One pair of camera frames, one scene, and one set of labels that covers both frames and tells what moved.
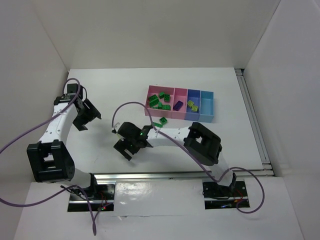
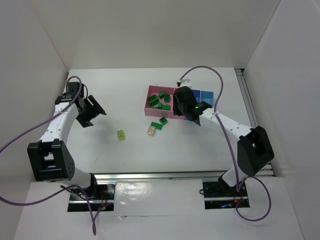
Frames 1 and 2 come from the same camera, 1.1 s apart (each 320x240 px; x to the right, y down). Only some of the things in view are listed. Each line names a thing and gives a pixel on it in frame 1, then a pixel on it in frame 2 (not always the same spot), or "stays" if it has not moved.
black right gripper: (127, 145) -> (182, 104)
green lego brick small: (167, 107) stays
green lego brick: (158, 125) stays
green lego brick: (167, 97) stays
